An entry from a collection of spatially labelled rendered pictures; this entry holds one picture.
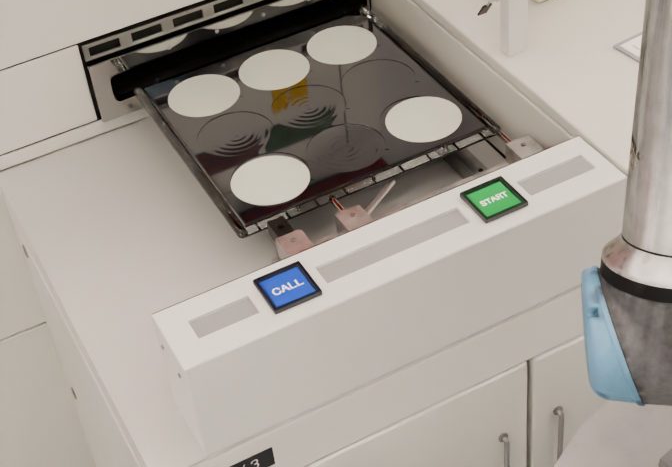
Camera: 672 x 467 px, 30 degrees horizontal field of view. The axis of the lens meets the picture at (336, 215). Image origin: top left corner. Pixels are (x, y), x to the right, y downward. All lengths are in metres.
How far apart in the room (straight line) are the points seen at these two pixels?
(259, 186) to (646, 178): 0.65
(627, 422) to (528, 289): 0.20
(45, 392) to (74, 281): 0.53
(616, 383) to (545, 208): 0.37
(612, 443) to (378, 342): 0.27
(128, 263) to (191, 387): 0.36
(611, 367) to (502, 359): 0.46
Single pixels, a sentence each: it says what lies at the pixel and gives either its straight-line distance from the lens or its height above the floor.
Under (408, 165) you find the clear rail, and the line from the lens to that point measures 1.58.
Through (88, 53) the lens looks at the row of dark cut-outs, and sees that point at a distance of 1.78.
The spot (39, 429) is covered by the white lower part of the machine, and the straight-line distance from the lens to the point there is 2.17.
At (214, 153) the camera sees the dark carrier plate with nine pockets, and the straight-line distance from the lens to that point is 1.64.
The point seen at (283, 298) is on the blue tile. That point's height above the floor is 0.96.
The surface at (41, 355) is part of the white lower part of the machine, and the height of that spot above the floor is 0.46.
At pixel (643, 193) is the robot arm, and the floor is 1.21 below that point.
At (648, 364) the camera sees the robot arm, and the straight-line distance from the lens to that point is 1.08.
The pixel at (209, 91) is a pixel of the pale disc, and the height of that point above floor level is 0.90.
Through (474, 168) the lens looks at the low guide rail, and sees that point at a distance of 1.65.
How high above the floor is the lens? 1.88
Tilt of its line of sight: 41 degrees down
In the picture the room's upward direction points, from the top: 7 degrees counter-clockwise
